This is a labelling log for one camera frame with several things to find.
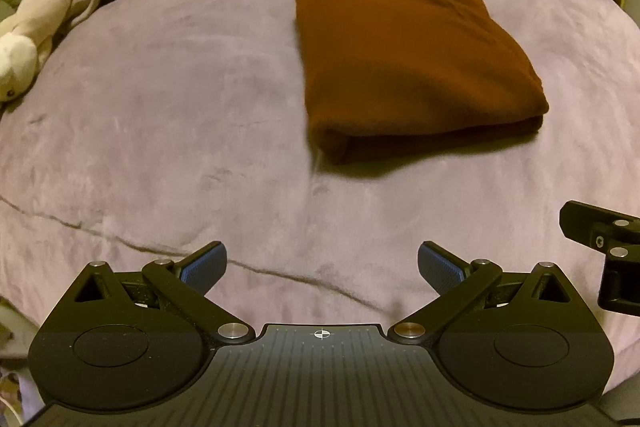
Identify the white plush toy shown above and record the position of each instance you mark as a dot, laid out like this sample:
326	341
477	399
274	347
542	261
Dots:
45	7

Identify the purple bed sheet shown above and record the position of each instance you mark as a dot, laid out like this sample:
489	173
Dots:
175	147

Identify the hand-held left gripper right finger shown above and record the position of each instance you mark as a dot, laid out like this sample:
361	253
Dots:
440	269

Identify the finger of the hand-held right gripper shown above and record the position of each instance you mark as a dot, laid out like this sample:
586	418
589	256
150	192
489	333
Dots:
595	222

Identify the brown knit cardigan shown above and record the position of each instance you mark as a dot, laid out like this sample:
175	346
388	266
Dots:
400	67

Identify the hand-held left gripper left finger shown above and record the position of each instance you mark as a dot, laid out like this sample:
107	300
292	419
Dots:
205	267

